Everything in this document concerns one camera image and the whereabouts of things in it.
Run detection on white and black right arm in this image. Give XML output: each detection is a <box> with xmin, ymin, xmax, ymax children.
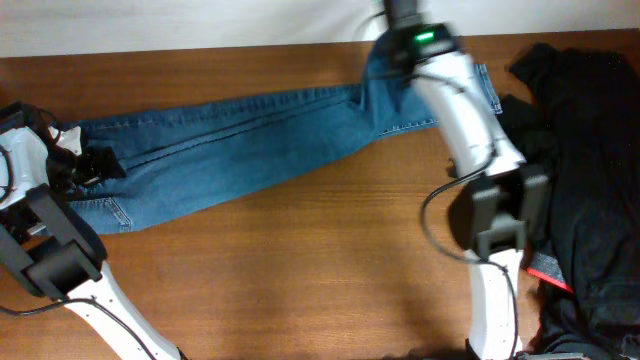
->
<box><xmin>383</xmin><ymin>0</ymin><xmax>549</xmax><ymax>359</ymax></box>

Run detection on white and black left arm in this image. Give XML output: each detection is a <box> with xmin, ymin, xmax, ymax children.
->
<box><xmin>1</xmin><ymin>102</ymin><xmax>185</xmax><ymax>359</ymax></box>

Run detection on black garment pile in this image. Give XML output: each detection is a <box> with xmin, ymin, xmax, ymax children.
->
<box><xmin>499</xmin><ymin>43</ymin><xmax>639</xmax><ymax>359</ymax></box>

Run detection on blue denim jeans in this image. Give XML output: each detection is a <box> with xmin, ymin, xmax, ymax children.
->
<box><xmin>57</xmin><ymin>32</ymin><xmax>504</xmax><ymax>236</ymax></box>

